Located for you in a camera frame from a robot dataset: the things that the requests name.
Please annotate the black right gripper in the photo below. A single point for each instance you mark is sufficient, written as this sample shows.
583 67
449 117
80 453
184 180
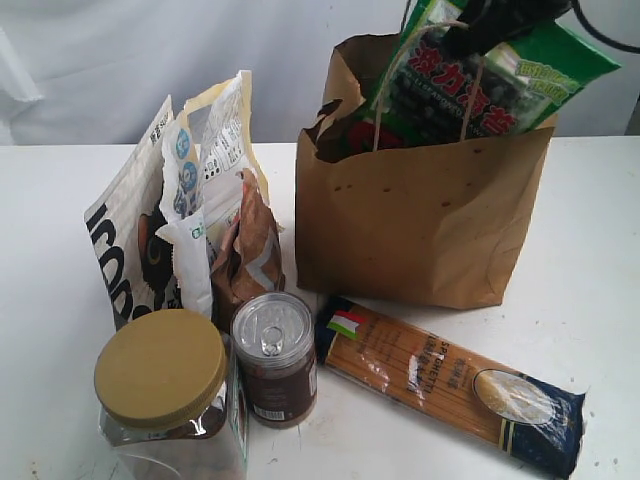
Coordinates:
492 22

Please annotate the green seaweed snack package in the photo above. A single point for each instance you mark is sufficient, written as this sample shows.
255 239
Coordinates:
425 96

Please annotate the brown paper shopping bag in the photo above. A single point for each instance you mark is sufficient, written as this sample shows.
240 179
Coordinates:
434 225

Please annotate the brown crumpled snack bag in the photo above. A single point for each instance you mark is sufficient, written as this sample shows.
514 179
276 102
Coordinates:
250 259

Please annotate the white cat food bag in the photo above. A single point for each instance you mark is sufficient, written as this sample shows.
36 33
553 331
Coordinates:
136 264

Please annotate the cream printed food pouch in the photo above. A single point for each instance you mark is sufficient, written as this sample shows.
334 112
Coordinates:
219 121

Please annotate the white blue-dotted snack packet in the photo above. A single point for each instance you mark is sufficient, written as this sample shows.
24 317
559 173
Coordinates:
181 206

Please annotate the brown can silver lid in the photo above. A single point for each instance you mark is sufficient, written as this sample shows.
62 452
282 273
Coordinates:
274 341

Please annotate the blue spaghetti package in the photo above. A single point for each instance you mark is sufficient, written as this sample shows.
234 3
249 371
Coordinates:
531 420

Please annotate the white backdrop curtain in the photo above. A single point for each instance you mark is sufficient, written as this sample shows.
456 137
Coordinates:
96 72

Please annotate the clear jar gold lid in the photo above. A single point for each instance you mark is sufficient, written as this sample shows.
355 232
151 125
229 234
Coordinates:
172 401

